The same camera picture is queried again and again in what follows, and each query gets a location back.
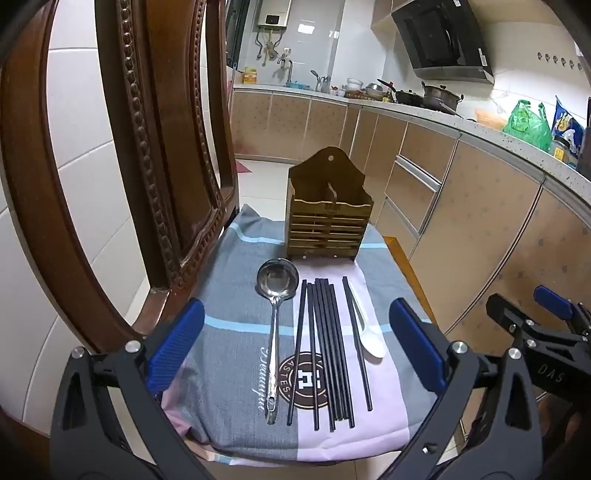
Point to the white plastic spoon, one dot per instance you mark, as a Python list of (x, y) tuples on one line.
[(372, 337)]

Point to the pink broom dustpan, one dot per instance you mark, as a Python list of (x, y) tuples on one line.
[(241, 168)]

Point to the chrome kitchen faucet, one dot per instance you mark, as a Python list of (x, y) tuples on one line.
[(286, 65)]

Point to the stainless steel ladle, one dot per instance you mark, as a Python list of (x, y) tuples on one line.
[(276, 281)]

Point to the black frying pan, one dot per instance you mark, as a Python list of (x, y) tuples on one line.
[(403, 97)]

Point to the black cooking pot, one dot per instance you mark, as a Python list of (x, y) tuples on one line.
[(440, 98)]

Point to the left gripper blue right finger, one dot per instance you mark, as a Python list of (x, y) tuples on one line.
[(423, 343)]

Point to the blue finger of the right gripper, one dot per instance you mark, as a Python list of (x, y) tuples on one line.
[(509, 317), (554, 302)]

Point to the green plastic bag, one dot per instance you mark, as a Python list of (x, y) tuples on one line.
[(528, 126)]

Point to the carved brown wooden chair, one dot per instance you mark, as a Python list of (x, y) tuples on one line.
[(117, 176)]

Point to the white bowl on counter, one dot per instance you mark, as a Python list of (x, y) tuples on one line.
[(353, 84)]

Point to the black range hood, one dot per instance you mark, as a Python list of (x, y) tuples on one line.
[(444, 41)]

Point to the grey pink striped cloth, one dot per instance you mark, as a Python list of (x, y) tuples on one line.
[(216, 401)]

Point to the yellow box on counter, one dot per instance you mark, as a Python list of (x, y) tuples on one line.
[(249, 75)]

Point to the blue snack bag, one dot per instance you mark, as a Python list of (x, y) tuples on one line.
[(568, 128)]

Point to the white gas water heater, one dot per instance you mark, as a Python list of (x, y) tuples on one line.
[(273, 13)]

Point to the wooden slatted utensil holder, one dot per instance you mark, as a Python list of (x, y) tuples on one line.
[(328, 210)]

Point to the black chopstick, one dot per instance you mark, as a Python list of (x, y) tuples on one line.
[(358, 309), (339, 377), (297, 351), (331, 351), (314, 375), (358, 343), (351, 420), (325, 357)]

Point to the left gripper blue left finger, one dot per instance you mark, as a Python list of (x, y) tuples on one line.
[(170, 343)]

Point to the beige kitchen cabinets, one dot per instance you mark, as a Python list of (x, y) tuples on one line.
[(475, 211)]

